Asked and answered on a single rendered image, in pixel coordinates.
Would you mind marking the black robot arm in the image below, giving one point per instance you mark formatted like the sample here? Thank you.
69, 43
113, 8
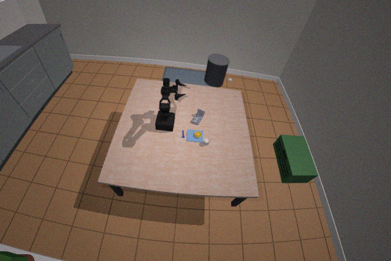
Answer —
164, 107

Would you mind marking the light blue square mat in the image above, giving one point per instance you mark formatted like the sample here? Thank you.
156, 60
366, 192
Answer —
191, 137

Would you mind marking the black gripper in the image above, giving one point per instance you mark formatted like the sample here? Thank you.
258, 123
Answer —
174, 90

